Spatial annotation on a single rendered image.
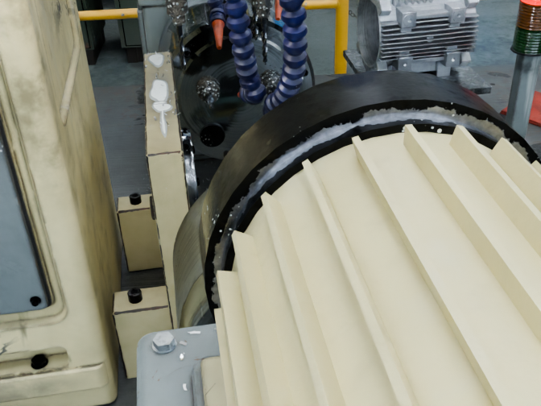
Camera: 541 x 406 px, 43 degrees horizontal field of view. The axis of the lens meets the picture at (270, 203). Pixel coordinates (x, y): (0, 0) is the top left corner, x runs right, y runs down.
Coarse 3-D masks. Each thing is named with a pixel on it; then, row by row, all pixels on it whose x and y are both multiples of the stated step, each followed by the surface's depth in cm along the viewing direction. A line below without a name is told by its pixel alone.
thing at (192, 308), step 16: (192, 208) 68; (192, 224) 66; (176, 240) 70; (192, 240) 64; (176, 256) 68; (192, 256) 63; (176, 272) 67; (192, 272) 61; (176, 288) 66; (192, 288) 60; (176, 304) 65; (192, 304) 58; (208, 304) 56; (192, 320) 57; (208, 320) 56
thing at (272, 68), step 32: (192, 0) 115; (224, 0) 110; (192, 32) 103; (224, 32) 103; (192, 64) 105; (224, 64) 106; (192, 96) 108; (224, 96) 109; (192, 128) 111; (224, 128) 112
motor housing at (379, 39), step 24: (360, 0) 143; (456, 0) 135; (360, 24) 147; (384, 24) 131; (432, 24) 133; (360, 48) 147; (384, 48) 133; (408, 48) 135; (432, 48) 137; (456, 48) 136
